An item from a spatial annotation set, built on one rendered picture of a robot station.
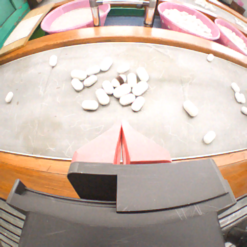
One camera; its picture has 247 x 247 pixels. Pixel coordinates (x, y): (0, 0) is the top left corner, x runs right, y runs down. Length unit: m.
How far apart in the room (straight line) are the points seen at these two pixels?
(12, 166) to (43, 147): 0.09
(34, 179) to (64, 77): 0.23
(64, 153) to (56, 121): 0.07
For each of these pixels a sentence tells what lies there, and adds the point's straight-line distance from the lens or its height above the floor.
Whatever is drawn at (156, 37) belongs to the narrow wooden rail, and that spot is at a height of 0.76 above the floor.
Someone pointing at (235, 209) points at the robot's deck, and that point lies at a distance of 0.55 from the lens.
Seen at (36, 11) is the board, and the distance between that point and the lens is 0.74.
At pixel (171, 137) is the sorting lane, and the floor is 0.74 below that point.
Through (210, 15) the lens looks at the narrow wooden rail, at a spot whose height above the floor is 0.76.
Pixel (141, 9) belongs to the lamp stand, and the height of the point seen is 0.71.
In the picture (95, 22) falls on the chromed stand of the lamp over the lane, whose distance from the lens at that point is 0.41.
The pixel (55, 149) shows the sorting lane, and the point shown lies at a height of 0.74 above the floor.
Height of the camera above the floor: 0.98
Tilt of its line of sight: 76 degrees down
